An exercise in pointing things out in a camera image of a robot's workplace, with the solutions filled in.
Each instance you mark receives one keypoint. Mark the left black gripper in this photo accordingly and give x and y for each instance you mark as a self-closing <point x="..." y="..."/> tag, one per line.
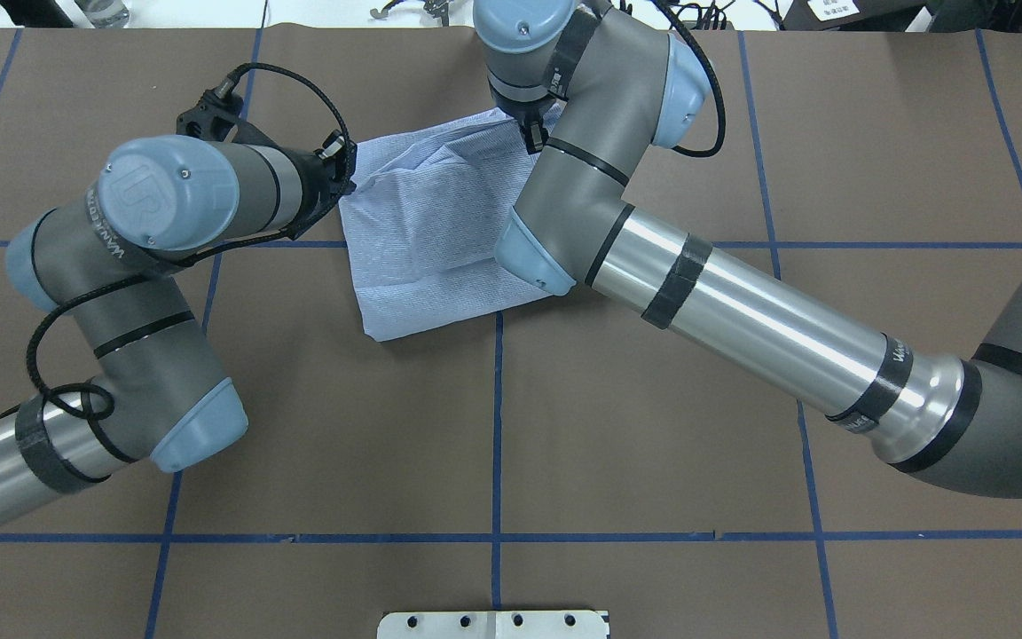
<point x="309" y="180"/>

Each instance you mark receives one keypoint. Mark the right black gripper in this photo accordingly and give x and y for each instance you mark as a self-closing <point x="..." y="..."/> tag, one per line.
<point x="532" y="133"/>

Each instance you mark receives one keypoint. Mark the light blue striped shirt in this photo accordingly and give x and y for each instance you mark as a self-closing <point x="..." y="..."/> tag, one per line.
<point x="422" y="223"/>

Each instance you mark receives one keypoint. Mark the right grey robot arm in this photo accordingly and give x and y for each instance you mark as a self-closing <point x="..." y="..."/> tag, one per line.
<point x="591" y="89"/>

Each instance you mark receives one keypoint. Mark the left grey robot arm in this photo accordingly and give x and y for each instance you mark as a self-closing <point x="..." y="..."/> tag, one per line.
<point x="121" y="369"/>

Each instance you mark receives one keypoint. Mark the clear plastic water bottle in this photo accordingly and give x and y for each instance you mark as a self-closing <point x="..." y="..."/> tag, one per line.
<point x="103" y="14"/>

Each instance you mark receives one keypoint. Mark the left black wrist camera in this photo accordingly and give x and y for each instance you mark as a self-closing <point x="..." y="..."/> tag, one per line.
<point x="217" y="117"/>

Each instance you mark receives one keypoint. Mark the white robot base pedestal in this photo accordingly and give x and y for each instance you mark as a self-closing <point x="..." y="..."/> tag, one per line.
<point x="495" y="624"/>

